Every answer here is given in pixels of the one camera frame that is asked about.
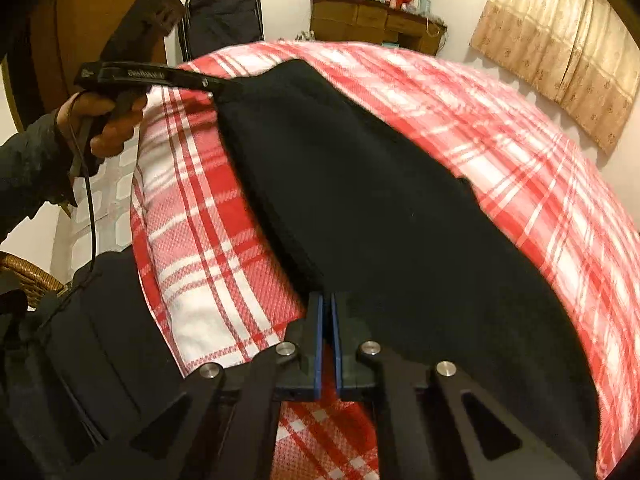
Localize brown wooden door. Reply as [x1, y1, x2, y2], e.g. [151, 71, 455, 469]
[2, 0, 134, 131]

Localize person left hand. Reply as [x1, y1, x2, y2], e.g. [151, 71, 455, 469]
[55, 90, 149, 160]

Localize wicker chair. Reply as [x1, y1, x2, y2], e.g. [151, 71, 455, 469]
[1, 252, 66, 309]

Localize beige window curtain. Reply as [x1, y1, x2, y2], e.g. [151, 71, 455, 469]
[470, 0, 639, 155]

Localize black folding chair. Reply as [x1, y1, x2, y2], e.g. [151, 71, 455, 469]
[178, 0, 265, 62]

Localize black pants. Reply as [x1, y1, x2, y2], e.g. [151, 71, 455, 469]
[214, 60, 600, 479]

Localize black trouser legs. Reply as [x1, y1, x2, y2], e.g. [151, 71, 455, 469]
[1, 248, 182, 479]

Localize red plaid bed cover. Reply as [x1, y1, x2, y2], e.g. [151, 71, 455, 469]
[131, 42, 639, 479]

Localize dark jacket left forearm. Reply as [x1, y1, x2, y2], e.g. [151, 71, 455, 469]
[0, 113, 76, 240]

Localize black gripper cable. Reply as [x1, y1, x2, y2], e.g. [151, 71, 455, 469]
[34, 94, 99, 331]

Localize brown wooden desk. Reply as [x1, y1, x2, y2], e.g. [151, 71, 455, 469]
[310, 0, 447, 56]

